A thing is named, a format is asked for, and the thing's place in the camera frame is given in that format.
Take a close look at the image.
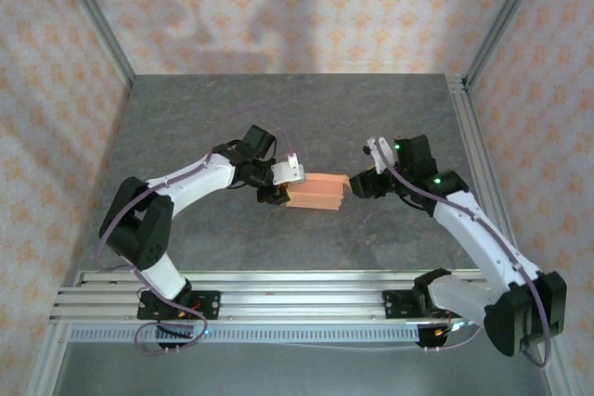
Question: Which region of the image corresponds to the orange paper box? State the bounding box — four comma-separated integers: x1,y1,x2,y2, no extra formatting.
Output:
283,172,351,212

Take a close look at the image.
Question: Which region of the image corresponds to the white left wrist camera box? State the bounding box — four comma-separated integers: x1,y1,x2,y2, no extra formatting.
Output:
270,153,307,186

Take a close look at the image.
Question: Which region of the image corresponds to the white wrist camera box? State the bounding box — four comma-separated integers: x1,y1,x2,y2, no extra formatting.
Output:
270,153,307,186
363,136,396,175

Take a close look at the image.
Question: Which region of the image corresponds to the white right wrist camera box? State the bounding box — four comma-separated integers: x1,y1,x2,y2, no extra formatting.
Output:
363,136,396,175

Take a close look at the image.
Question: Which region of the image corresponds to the aluminium side rail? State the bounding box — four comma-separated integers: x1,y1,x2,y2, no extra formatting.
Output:
445,75,530,284

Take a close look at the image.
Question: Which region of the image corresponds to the aluminium mounting rail frame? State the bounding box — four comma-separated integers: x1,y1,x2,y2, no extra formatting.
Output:
48,270,558,326

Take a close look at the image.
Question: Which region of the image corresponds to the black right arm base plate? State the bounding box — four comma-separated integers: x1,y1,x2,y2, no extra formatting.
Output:
381,288,468,322

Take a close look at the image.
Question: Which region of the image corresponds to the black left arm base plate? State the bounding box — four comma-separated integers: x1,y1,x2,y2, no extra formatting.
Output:
136,290,222,322

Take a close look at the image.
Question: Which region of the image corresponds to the grey slotted cable duct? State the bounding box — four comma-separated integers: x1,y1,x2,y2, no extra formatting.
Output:
64,325,421,344

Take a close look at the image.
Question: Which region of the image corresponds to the black control board with wires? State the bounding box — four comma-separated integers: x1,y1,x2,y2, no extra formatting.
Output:
416,319,479,351
155,324,209,351

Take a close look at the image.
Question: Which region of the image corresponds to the aluminium frame post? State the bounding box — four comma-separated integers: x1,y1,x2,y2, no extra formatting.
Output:
528,321,573,396
461,0,558,91
50,0,137,89
23,321,71,396

